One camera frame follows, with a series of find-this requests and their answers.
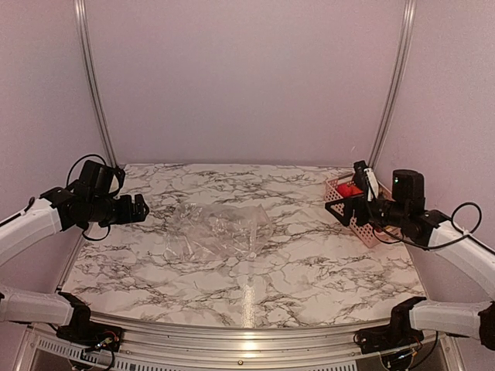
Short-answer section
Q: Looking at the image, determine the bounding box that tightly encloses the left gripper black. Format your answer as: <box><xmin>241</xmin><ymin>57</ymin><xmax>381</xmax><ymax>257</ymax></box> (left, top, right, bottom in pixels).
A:
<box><xmin>88</xmin><ymin>193</ymin><xmax>149</xmax><ymax>227</ymax></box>

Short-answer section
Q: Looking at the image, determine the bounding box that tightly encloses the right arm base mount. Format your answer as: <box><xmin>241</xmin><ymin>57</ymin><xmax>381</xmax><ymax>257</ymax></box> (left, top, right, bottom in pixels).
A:
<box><xmin>353</xmin><ymin>325</ymin><xmax>425</xmax><ymax>354</ymax></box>

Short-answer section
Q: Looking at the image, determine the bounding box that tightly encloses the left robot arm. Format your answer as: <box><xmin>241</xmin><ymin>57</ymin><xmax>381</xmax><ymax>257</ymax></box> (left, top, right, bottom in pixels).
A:
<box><xmin>1</xmin><ymin>154</ymin><xmax>149</xmax><ymax>344</ymax></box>

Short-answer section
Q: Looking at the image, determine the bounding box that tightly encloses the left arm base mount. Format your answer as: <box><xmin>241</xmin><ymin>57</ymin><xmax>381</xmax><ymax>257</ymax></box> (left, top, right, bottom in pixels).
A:
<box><xmin>56</xmin><ymin>321</ymin><xmax>124</xmax><ymax>352</ymax></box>

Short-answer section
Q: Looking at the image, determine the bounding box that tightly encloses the left aluminium frame post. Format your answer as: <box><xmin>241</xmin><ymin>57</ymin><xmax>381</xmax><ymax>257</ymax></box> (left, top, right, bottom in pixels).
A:
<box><xmin>73</xmin><ymin>0</ymin><xmax>118</xmax><ymax>165</ymax></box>

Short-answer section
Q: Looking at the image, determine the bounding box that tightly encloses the red fake tomato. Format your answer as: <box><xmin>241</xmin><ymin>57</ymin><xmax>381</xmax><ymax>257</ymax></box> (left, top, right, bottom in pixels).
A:
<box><xmin>336</xmin><ymin>183</ymin><xmax>364</xmax><ymax>199</ymax></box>

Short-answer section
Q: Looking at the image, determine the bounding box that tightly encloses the right aluminium frame post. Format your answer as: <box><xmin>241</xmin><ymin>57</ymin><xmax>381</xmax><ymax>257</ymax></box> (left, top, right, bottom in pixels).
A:
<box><xmin>368</xmin><ymin>0</ymin><xmax>417</xmax><ymax>168</ymax></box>

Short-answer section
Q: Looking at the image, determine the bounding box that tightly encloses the aluminium frame post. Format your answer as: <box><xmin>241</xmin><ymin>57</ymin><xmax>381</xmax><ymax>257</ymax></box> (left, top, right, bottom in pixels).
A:
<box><xmin>368</xmin><ymin>0</ymin><xmax>417</xmax><ymax>168</ymax></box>
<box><xmin>73</xmin><ymin>0</ymin><xmax>118</xmax><ymax>165</ymax></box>

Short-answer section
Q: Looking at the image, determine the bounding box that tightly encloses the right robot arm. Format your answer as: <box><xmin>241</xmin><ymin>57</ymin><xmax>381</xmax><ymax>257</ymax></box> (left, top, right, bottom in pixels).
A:
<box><xmin>325</xmin><ymin>162</ymin><xmax>494</xmax><ymax>354</ymax></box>

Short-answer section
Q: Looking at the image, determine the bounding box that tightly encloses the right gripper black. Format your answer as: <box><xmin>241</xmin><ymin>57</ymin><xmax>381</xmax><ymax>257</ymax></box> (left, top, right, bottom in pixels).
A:
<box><xmin>325</xmin><ymin>191</ymin><xmax>408</xmax><ymax>228</ymax></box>

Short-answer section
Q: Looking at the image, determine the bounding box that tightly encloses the aluminium front rail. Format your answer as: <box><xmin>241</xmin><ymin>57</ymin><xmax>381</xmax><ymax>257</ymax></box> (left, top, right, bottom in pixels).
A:
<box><xmin>13</xmin><ymin>313</ymin><xmax>465</xmax><ymax>370</ymax></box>

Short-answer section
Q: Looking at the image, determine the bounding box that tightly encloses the clear zip top bag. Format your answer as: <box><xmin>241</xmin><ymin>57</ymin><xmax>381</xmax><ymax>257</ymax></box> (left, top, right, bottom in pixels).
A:
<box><xmin>162</xmin><ymin>203</ymin><xmax>273</xmax><ymax>262</ymax></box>

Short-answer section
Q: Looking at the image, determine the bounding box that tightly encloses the pink plastic basket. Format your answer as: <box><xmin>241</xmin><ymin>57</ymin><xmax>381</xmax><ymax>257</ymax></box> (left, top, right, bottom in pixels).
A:
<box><xmin>324</xmin><ymin>173</ymin><xmax>398</xmax><ymax>248</ymax></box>

